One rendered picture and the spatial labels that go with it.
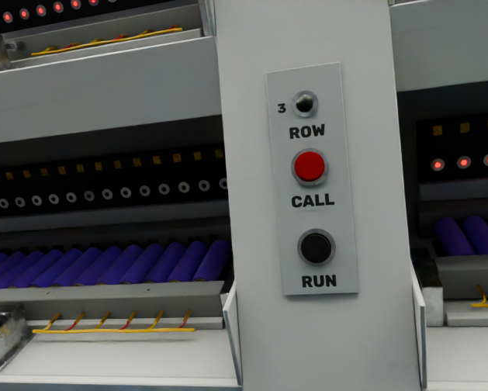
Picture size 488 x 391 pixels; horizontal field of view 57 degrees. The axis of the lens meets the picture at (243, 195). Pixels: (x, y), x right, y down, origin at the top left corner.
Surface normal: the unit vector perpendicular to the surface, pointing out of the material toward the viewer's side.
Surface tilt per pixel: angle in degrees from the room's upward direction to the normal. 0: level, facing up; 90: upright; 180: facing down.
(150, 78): 111
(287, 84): 90
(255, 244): 90
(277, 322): 90
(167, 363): 21
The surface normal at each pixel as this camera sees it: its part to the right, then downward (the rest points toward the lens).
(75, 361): -0.15, -0.93
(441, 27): -0.18, 0.36
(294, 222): -0.23, 0.00
